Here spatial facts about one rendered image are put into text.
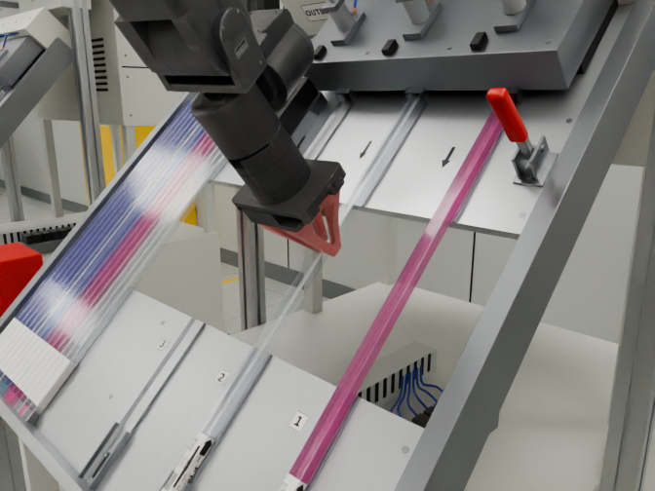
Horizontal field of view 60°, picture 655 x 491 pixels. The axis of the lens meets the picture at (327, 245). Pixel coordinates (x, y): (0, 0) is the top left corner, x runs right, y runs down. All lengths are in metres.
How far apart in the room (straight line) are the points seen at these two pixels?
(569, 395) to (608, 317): 1.35
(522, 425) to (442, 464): 0.50
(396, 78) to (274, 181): 0.24
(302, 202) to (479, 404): 0.22
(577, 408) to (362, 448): 0.58
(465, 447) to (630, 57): 0.38
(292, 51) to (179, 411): 0.36
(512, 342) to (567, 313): 1.94
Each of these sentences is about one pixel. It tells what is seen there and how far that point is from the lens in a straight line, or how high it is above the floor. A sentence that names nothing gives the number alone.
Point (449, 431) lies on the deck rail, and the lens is 0.43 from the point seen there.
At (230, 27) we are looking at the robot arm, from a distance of 0.43.
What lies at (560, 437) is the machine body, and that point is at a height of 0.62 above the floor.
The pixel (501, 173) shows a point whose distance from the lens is 0.55.
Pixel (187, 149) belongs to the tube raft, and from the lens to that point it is 0.88.
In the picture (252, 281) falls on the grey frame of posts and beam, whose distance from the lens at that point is 1.18.
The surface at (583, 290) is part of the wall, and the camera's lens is 2.36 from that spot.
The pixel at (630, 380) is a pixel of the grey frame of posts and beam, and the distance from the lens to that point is 0.77.
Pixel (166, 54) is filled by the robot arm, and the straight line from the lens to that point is 0.44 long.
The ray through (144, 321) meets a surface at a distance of 0.71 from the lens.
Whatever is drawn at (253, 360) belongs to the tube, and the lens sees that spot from 0.54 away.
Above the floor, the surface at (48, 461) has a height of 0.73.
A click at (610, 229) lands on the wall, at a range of 2.28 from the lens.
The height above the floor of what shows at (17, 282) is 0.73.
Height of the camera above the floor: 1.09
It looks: 15 degrees down
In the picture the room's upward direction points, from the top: straight up
